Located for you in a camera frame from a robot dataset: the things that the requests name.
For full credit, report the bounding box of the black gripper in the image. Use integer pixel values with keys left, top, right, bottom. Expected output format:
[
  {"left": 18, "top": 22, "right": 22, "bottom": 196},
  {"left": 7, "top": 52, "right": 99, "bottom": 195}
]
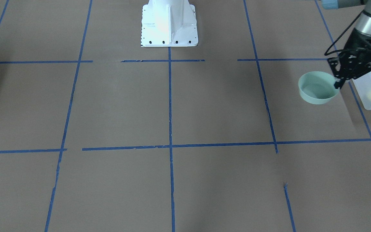
[{"left": 327, "top": 29, "right": 371, "bottom": 90}]

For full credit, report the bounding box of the light green bowl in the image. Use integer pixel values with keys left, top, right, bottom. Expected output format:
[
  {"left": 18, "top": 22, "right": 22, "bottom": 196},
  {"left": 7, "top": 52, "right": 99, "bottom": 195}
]
[{"left": 298, "top": 72, "right": 340, "bottom": 105}]

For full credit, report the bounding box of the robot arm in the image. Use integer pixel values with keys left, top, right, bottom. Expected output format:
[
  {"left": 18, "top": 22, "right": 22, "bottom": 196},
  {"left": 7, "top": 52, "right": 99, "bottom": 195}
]
[{"left": 321, "top": 0, "right": 371, "bottom": 89}]

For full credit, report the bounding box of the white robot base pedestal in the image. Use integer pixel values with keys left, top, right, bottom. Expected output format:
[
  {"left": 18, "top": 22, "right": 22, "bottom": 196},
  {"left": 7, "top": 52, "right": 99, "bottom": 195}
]
[{"left": 140, "top": 0, "right": 199, "bottom": 47}]

